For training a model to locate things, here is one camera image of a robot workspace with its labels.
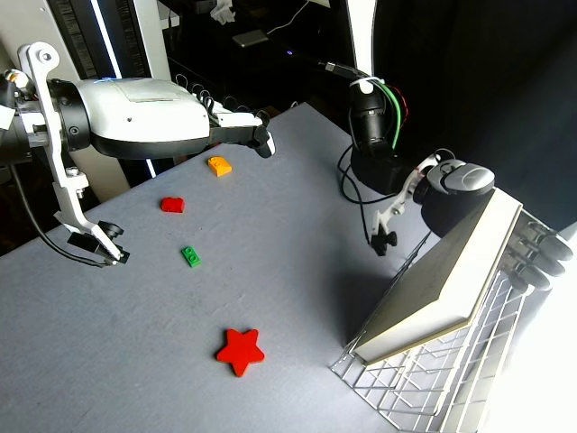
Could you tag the orange toy brick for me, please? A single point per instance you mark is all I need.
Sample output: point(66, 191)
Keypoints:
point(220, 166)

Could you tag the green toy brick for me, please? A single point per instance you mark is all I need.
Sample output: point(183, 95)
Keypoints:
point(192, 256)

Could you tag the grey power bank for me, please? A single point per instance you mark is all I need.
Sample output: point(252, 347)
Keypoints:
point(250, 39)

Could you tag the cream paperback book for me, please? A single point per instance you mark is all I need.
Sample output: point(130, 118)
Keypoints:
point(451, 279)

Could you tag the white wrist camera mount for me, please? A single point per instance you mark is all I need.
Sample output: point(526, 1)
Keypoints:
point(58, 167)
point(396, 207)

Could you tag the white crumpled paper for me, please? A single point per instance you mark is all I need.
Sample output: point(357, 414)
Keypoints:
point(223, 11)

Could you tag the red toy brick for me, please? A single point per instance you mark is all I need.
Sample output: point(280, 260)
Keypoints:
point(172, 205)

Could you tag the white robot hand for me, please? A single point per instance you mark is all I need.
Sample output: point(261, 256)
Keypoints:
point(144, 117)
point(460, 185)

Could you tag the red star block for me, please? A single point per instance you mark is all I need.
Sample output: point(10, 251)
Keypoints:
point(240, 352)

